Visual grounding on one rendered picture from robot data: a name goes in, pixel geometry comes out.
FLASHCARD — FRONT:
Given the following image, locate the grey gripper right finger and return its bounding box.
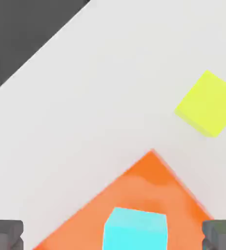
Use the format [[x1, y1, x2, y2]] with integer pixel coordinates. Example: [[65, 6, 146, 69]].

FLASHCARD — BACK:
[[202, 219, 226, 250]]

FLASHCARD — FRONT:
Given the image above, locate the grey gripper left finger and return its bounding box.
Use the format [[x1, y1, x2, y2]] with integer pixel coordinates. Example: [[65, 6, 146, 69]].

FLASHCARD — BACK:
[[0, 216, 24, 250]]

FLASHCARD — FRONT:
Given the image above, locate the small cyan cube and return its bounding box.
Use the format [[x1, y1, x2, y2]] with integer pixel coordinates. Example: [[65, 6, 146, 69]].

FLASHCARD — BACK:
[[102, 207, 168, 250]]

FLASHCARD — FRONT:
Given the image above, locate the small yellow cube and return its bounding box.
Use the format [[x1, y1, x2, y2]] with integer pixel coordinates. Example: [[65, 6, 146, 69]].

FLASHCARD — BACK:
[[174, 69, 226, 139]]

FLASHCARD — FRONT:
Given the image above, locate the large orange box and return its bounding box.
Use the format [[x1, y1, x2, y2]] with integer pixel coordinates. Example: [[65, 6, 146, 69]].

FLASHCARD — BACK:
[[32, 148, 216, 250]]

